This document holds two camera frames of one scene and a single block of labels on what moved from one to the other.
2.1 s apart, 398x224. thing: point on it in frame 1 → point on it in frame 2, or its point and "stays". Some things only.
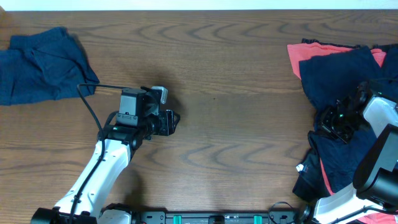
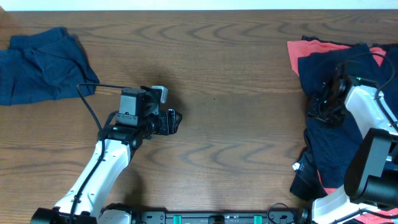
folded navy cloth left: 46,66 stays
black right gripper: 324,125 → 313,112
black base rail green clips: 258,217 stays
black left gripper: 166,127 stays
